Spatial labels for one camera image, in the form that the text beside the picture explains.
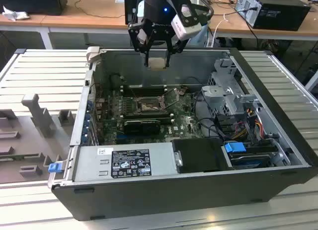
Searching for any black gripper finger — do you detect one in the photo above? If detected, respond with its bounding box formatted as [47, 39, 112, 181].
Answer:
[165, 36, 188, 68]
[128, 23, 154, 68]

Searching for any silver CPU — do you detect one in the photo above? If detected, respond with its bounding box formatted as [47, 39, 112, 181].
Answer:
[148, 57, 167, 71]

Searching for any black RAM slot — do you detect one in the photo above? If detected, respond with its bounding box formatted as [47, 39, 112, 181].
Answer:
[123, 89, 167, 93]
[124, 93, 167, 97]
[120, 116, 175, 124]
[120, 113, 174, 118]
[122, 86, 167, 90]
[123, 91, 167, 95]

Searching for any CPU socket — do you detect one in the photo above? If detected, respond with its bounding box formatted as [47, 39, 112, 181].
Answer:
[134, 95, 169, 116]

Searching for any blue expansion slot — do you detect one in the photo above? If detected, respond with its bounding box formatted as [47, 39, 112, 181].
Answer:
[116, 132, 140, 144]

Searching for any small black computer tower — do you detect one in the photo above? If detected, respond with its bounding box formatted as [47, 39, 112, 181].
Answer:
[124, 0, 146, 25]

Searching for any pale blue teach pendant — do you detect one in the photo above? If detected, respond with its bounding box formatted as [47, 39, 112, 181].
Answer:
[190, 22, 212, 48]

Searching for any grey case release latch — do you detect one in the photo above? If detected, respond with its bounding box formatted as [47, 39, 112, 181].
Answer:
[86, 46, 101, 65]

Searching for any green motherboard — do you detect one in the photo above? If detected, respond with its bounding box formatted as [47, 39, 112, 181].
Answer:
[95, 87, 207, 145]

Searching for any wooden desk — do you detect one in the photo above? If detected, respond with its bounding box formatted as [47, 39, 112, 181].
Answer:
[206, 0, 318, 42]
[0, 0, 73, 50]
[41, 0, 139, 46]

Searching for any silver drive cage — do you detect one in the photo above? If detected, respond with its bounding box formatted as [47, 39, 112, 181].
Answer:
[201, 57, 264, 121]

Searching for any black graphics card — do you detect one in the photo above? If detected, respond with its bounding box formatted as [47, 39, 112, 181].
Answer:
[123, 119, 161, 136]

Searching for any black plastic shroud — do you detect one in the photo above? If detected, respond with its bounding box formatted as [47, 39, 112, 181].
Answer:
[171, 137, 236, 173]

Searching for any blue disk carrier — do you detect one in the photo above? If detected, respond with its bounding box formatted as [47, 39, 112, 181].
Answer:
[223, 142, 247, 158]

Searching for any black desktop computer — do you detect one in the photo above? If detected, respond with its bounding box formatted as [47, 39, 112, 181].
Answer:
[235, 0, 312, 32]

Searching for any silver power supply unit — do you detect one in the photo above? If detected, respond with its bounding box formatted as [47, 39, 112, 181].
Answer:
[72, 142, 178, 183]

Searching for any black box on desk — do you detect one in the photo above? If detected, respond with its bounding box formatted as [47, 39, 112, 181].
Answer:
[0, 0, 68, 16]

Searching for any hard disk drive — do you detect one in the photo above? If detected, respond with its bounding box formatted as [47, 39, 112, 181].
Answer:
[230, 152, 273, 170]

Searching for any black PC case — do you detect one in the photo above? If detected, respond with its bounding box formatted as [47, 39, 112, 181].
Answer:
[47, 46, 318, 222]

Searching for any crumpled white paper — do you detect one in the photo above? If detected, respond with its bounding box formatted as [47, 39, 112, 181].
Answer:
[1, 5, 30, 22]

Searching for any grey parts rack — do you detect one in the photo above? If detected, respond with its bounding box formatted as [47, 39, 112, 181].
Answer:
[0, 93, 78, 185]

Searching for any green RAM stick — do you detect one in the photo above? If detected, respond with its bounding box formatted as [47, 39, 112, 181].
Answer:
[0, 154, 19, 163]

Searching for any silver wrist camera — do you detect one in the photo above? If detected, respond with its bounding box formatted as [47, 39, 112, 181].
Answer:
[137, 28, 147, 45]

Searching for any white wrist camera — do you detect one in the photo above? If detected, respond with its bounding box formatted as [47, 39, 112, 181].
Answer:
[170, 3, 202, 41]

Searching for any black round cable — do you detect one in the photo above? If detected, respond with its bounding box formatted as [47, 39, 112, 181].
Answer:
[192, 90, 226, 141]

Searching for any white cable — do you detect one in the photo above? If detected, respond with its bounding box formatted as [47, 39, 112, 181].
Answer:
[212, 13, 230, 48]

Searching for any black flat cable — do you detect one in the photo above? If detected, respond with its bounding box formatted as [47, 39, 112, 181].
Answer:
[244, 120, 259, 147]

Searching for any orange yellow wire bundle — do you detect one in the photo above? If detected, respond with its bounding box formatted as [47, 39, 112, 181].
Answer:
[253, 115, 267, 142]

